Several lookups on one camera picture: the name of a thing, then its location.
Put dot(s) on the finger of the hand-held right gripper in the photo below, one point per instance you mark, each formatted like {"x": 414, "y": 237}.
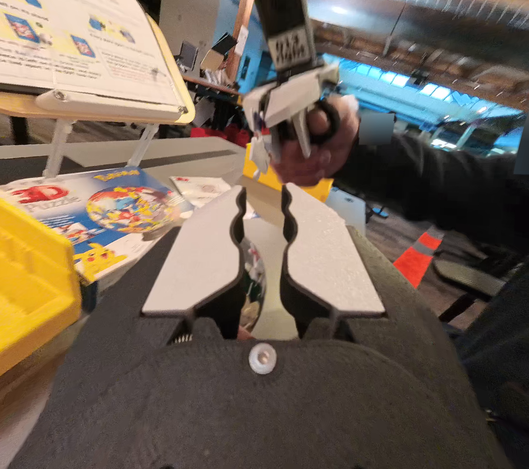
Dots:
{"x": 291, "y": 99}
{"x": 257, "y": 155}

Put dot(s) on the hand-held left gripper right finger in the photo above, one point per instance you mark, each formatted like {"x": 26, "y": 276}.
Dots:
{"x": 330, "y": 262}

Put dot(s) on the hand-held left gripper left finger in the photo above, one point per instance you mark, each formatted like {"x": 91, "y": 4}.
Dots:
{"x": 194, "y": 254}

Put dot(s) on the colourful puzzle ball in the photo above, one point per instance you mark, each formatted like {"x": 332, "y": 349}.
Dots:
{"x": 253, "y": 287}

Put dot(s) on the person's right forearm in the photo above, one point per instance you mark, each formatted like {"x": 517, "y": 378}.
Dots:
{"x": 434, "y": 180}

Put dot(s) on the blue puzzle box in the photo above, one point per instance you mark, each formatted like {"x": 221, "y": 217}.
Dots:
{"x": 124, "y": 204}

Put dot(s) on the person's right hand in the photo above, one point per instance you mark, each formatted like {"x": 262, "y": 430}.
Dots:
{"x": 326, "y": 163}

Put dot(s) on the white instruction leaflet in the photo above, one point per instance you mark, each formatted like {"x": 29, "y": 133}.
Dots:
{"x": 202, "y": 190}

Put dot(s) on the yellow plastic bin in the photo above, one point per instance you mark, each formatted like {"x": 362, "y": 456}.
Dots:
{"x": 322, "y": 190}
{"x": 33, "y": 291}

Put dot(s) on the orange traffic cone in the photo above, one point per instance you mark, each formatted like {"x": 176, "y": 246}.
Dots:
{"x": 417, "y": 258}

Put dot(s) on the pale wooden display board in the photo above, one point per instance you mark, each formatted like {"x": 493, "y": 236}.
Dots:
{"x": 177, "y": 76}

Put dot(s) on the person's dark jacket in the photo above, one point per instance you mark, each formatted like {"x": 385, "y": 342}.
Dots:
{"x": 504, "y": 353}

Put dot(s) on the printed instruction sheet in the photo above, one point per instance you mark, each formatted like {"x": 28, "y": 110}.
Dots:
{"x": 82, "y": 23}

